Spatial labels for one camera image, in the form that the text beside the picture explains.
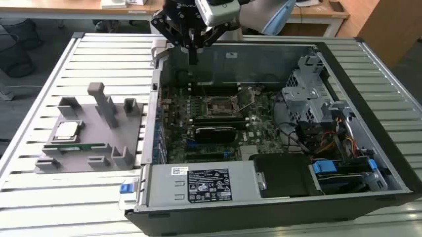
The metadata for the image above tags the black mesh waste bin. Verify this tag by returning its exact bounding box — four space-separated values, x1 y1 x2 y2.
0 18 43 49
0 33 36 78

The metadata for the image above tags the CPU socket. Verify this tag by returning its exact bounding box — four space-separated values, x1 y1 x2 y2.
206 96 240 117

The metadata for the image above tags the silver CPU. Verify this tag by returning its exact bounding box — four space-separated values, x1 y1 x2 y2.
53 121 81 140

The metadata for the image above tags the hard disk in blue carrier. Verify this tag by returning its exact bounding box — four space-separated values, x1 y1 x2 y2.
308 159 368 196

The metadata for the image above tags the wire locking lever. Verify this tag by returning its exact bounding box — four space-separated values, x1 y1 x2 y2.
242 98 262 111

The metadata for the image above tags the grey parts rack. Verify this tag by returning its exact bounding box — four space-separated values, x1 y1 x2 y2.
33 82 145 175

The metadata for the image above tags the blue case latch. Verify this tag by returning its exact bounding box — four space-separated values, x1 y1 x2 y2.
119 178 141 195

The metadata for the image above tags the green motherboard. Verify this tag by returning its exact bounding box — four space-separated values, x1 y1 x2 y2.
159 83 287 165

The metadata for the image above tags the silver chipset heat sink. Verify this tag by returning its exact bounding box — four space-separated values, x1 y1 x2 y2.
239 145 259 158

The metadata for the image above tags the wooden cabinet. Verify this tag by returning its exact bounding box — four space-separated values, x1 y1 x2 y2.
335 0 422 70

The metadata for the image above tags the green RAM stick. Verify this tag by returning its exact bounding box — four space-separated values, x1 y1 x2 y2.
44 142 108 152

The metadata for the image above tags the silver power supply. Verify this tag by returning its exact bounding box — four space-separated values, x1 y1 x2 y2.
144 163 262 206

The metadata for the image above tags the white box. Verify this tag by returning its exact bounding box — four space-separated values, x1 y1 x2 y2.
100 0 128 10

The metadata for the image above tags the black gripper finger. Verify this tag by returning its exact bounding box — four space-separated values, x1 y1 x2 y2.
151 9 200 66
198 22 232 50

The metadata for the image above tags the metal socket cover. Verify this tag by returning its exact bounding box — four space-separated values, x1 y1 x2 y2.
235 85 258 106

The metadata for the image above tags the wooden desk white frame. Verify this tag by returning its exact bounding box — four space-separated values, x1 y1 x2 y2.
0 0 161 20
283 3 350 38

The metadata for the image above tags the metal disk bay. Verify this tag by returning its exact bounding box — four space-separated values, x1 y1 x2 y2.
280 55 334 124

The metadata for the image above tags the yellow orange wire bundle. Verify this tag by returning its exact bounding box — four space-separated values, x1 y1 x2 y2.
312 117 359 158

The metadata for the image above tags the black plastic shroud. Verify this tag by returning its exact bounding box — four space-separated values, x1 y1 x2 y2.
248 153 319 198

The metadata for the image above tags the black PC case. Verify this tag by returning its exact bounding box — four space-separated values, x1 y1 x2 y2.
124 39 419 237

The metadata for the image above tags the silver case handle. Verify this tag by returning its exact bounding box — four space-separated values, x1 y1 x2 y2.
151 39 169 68

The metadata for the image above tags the black wire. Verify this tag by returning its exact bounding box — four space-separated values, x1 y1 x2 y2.
275 122 311 154

